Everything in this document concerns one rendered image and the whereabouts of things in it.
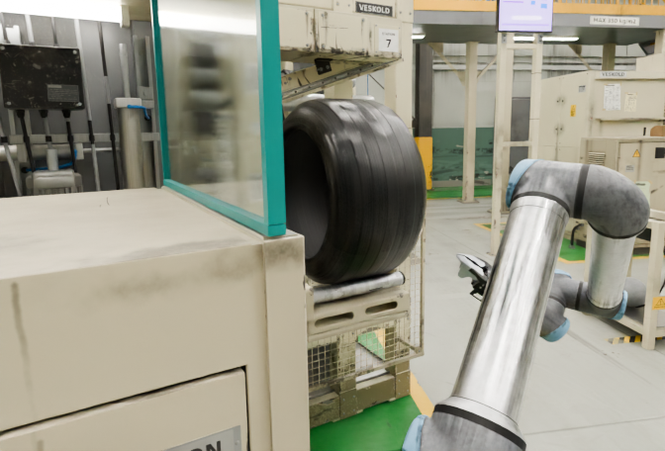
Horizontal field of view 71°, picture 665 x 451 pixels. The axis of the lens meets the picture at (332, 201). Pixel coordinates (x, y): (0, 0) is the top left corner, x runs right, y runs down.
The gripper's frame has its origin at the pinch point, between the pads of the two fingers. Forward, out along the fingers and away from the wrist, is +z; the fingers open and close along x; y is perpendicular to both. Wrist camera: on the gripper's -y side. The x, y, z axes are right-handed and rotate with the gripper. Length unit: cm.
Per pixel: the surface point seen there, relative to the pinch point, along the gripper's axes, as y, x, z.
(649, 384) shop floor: 60, 98, -153
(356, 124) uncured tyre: -16.0, -1.4, 46.7
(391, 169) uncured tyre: -12.9, -5.4, 32.0
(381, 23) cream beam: -25, 60, 64
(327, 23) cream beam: -20, 42, 77
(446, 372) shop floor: 117, 75, -67
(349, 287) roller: 22.0, -15.1, 21.4
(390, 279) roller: 19.4, -4.3, 11.6
